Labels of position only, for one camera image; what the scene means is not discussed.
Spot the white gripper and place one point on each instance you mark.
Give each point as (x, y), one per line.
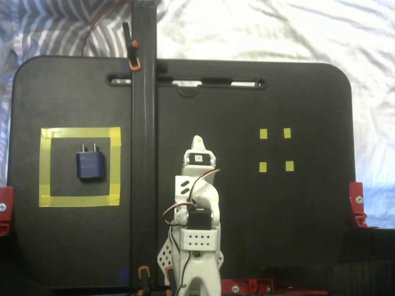
(197, 170)

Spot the blue white charger block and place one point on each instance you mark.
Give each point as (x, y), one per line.
(90, 166)

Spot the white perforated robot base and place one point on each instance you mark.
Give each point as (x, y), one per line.
(161, 264)

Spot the black flat bar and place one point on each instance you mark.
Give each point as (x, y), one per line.
(144, 154)

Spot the orange black bar clamp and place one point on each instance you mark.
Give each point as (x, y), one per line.
(169, 271)
(140, 272)
(133, 46)

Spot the blue tape piece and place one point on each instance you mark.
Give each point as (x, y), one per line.
(124, 276)

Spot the yellow tape square outline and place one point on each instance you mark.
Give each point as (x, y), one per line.
(44, 166)

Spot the red corner clamp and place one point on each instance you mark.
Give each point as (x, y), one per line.
(355, 191)
(6, 197)

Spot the black backdrop sheet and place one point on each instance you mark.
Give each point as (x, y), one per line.
(370, 262)

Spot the red pole base bracket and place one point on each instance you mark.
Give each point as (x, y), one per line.
(247, 285)

